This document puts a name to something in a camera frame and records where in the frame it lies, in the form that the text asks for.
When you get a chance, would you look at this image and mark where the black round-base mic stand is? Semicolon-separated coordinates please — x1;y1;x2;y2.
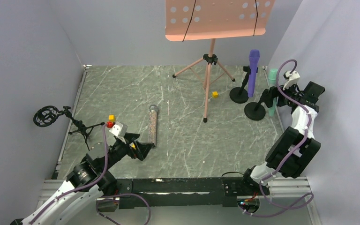
244;94;266;121
229;66;251;104

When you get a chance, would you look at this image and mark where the mint green microphone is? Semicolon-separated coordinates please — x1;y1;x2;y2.
268;68;278;117

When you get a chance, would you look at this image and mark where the purple microphone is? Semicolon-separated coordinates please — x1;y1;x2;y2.
247;49;260;98

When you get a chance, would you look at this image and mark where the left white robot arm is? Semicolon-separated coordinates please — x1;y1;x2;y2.
12;133;156;225

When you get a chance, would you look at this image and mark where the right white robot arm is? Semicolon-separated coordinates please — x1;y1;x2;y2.
242;82;325;188

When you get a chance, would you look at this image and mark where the yellow cube near music stand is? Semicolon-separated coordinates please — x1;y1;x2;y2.
212;91;218;98

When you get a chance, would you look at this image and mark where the pink music stand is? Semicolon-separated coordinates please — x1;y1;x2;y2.
165;0;275;122

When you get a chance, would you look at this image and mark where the yellow cube left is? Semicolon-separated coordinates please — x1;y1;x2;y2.
108;115;116;122

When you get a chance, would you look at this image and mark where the glitter silver-head microphone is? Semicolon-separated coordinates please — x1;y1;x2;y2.
148;105;159;147

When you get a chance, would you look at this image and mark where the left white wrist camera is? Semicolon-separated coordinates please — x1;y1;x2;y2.
106;121;128;138

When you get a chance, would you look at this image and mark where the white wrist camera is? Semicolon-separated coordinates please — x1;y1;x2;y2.
106;121;128;138
282;71;300;90

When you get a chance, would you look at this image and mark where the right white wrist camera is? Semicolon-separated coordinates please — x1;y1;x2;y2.
282;71;300;90

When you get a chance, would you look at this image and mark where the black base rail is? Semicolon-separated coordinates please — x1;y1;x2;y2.
102;176;260;209

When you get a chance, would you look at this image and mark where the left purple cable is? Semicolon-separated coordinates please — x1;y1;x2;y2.
28;126;152;225

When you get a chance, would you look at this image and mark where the black shock-mount tripod stand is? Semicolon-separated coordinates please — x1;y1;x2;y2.
33;105;105;150

